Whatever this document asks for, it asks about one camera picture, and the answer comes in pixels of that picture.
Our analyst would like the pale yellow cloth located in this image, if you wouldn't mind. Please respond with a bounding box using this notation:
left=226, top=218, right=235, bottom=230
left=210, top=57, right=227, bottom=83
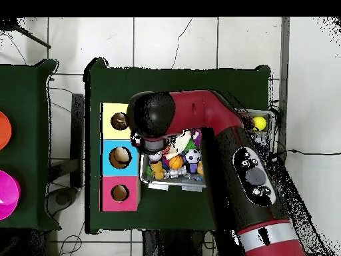
left=169, top=129, right=194, bottom=155

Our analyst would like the clear mesh bin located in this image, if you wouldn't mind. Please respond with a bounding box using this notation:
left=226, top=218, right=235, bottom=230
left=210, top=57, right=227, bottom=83
left=139, top=106, right=276, bottom=193

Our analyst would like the small orange basketball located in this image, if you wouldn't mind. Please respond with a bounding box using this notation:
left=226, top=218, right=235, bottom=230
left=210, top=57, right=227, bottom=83
left=169, top=154, right=184, bottom=171

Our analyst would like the small soccer ball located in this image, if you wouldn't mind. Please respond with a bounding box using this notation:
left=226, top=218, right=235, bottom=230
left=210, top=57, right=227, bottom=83
left=185, top=149, right=201, bottom=165

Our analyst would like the orange bear plush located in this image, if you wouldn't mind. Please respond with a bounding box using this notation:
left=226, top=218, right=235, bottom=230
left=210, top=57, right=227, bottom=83
left=149, top=162, right=167, bottom=181

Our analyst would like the dark green table cloth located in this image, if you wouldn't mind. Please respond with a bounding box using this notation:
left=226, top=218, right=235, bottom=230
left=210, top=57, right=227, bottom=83
left=84, top=57, right=272, bottom=235

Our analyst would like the yellow ball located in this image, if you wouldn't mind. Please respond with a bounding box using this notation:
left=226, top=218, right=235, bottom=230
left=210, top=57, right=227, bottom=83
left=252, top=116, right=267, bottom=131

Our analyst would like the dark green side table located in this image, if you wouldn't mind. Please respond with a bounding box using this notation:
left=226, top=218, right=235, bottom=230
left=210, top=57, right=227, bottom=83
left=0, top=58, right=59, bottom=231

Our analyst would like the orange disc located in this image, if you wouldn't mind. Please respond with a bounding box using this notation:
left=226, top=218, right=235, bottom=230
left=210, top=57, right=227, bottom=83
left=0, top=111, right=13, bottom=151

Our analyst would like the pink disc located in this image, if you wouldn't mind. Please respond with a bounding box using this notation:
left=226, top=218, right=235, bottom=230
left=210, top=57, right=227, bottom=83
left=0, top=170, right=21, bottom=221

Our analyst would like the black tripod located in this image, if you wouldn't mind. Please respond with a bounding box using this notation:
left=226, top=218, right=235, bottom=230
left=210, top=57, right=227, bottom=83
left=0, top=18, right=53, bottom=50

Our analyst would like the black cable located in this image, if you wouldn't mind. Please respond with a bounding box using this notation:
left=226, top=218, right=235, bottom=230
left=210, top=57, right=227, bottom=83
left=276, top=147, right=341, bottom=159

